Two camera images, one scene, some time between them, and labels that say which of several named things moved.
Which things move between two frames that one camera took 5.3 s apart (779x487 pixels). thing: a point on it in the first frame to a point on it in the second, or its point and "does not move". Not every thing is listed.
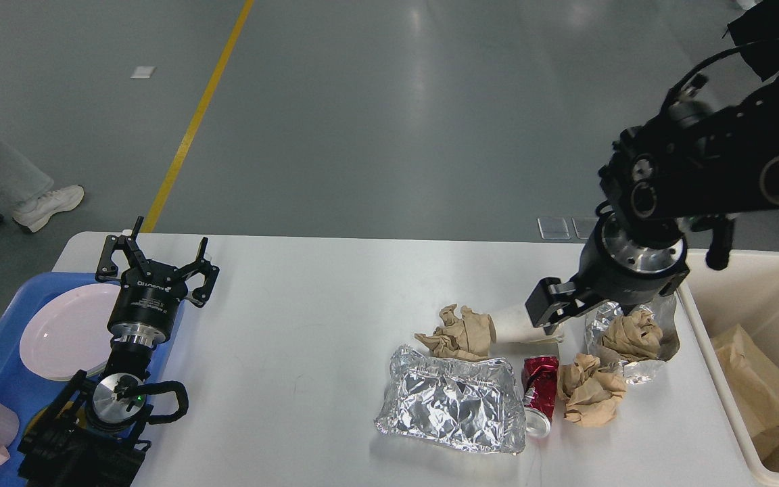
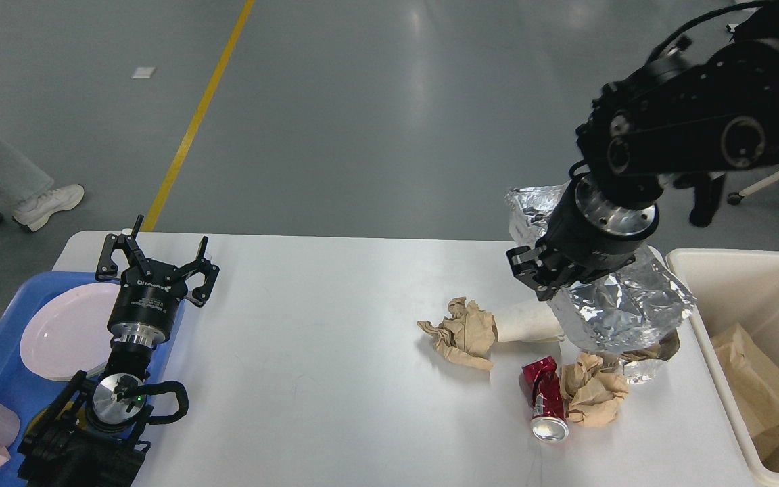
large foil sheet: [473, 405] to [626, 309]
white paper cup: [514, 323] does not move
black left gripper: [147, 304] does not move
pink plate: [67, 333] does not move
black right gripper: [617, 268] to [590, 236]
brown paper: [635, 335] to [663, 350]
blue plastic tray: [174, 319] does not move
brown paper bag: [765, 396] does not move
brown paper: [592, 398] does not move
